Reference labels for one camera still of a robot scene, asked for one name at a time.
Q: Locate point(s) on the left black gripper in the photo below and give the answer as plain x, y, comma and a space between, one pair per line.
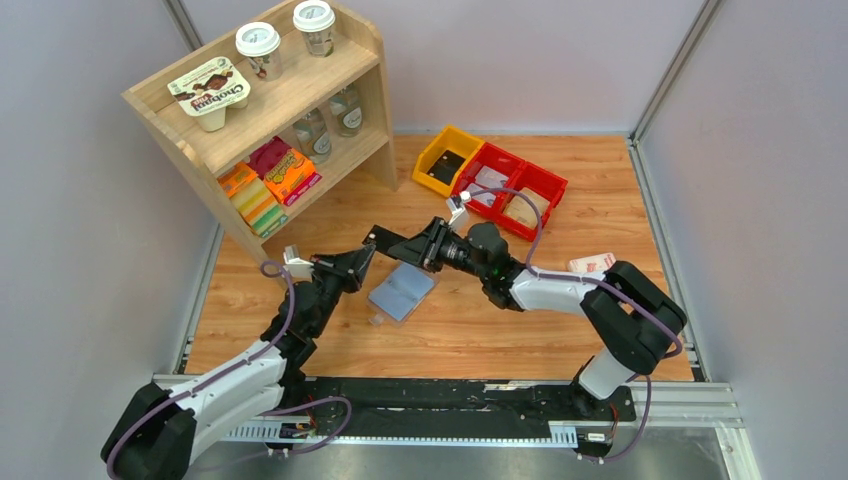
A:
349, 266

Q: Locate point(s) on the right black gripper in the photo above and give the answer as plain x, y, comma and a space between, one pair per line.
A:
424, 249

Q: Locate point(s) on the beige card holder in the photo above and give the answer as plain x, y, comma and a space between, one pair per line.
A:
397, 297

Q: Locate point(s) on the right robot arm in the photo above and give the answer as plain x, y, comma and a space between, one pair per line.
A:
638, 324

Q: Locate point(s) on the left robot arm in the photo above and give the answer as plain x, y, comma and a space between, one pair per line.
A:
162, 431

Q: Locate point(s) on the black cards in bin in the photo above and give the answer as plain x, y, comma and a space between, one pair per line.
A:
446, 166

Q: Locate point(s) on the white cards in bin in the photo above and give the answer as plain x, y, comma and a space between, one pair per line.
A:
486, 178

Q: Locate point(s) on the tan cards in bin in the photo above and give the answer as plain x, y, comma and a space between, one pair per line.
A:
519, 209

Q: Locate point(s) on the right red plastic bin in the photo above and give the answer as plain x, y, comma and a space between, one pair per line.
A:
549, 185

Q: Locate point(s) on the red plastic bin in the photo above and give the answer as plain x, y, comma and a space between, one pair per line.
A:
549, 185
496, 158

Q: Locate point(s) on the middle red plastic bin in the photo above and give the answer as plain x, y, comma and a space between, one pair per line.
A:
496, 158

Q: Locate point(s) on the orange snack box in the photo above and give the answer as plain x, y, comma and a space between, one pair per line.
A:
290, 175

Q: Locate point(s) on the colourful sponge stack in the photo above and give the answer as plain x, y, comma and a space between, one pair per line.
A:
253, 200

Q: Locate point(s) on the yellow plastic bin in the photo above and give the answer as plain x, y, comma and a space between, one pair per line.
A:
452, 138

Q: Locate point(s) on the left glass jar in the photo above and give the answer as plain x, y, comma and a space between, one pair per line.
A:
313, 136

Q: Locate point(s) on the glass jar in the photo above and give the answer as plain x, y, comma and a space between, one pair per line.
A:
313, 136
345, 107

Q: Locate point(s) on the magenta snack box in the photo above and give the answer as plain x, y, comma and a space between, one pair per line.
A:
259, 160

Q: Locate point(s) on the right glass jar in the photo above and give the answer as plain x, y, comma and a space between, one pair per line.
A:
345, 107

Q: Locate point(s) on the wooden shelf unit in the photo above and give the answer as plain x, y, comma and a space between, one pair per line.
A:
307, 83

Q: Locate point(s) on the Chobani yogurt cup pack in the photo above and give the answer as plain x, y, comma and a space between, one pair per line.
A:
206, 92

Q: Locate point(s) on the left paper coffee cup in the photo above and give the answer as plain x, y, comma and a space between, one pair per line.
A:
259, 43

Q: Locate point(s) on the paper coffee cup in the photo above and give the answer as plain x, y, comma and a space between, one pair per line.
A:
315, 20
259, 43

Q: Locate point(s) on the right paper coffee cup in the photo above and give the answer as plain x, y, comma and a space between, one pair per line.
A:
315, 20

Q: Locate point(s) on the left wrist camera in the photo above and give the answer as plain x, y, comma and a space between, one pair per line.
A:
296, 266

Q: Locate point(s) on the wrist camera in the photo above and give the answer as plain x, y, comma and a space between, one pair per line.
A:
457, 206
296, 266

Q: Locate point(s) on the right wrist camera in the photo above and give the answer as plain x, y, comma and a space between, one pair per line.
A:
457, 206

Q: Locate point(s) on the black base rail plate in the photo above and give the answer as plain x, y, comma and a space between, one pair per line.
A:
450, 408

